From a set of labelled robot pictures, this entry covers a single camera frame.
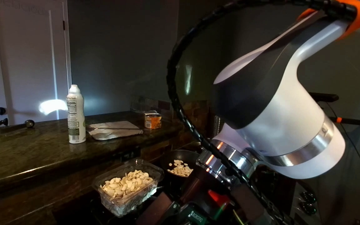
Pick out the grey folded cloth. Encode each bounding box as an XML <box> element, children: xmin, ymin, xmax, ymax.
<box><xmin>87</xmin><ymin>120</ymin><xmax>145</xmax><ymax>142</ymax></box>

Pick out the orange jar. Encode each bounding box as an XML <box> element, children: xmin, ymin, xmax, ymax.
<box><xmin>143</xmin><ymin>110</ymin><xmax>164</xmax><ymax>130</ymax></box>

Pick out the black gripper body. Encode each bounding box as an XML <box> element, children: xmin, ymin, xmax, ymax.
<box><xmin>175</xmin><ymin>182</ymin><xmax>269</xmax><ymax>225</ymax></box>

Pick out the orange velcro strap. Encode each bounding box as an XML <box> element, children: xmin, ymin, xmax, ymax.
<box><xmin>298</xmin><ymin>0</ymin><xmax>360</xmax><ymax>37</ymax></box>

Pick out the white food pieces heap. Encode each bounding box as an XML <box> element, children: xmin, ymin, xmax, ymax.
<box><xmin>167</xmin><ymin>159</ymin><xmax>195</xmax><ymax>179</ymax></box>
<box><xmin>99</xmin><ymin>167</ymin><xmax>157</xmax><ymax>201</ymax></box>

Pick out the black corrugated cable conduit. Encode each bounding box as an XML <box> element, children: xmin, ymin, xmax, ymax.
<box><xmin>165</xmin><ymin>0</ymin><xmax>348</xmax><ymax>225</ymax></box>

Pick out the black camera on stand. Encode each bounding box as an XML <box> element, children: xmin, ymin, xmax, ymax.
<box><xmin>310</xmin><ymin>91</ymin><xmax>340</xmax><ymax>105</ymax></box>

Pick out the white spray bottle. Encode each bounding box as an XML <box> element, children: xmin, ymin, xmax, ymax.
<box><xmin>65</xmin><ymin>80</ymin><xmax>88</xmax><ymax>145</ymax></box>

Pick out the black stove knob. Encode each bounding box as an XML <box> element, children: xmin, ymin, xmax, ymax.
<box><xmin>297</xmin><ymin>201</ymin><xmax>315</xmax><ymax>217</ymax></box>
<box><xmin>300</xmin><ymin>189</ymin><xmax>320</xmax><ymax>205</ymax></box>

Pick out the clear plastic container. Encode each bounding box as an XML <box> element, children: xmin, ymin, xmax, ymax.
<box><xmin>92</xmin><ymin>156</ymin><xmax>165</xmax><ymax>219</ymax></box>

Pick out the black frying pan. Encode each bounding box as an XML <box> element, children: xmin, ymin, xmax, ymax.
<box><xmin>160</xmin><ymin>149</ymin><xmax>207</xmax><ymax>185</ymax></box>

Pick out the white door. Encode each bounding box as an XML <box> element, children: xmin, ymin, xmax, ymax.
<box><xmin>0</xmin><ymin>0</ymin><xmax>73</xmax><ymax>126</ymax></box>

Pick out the black rod with orange clamp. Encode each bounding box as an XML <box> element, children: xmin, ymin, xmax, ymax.
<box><xmin>334</xmin><ymin>116</ymin><xmax>360</xmax><ymax>135</ymax></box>

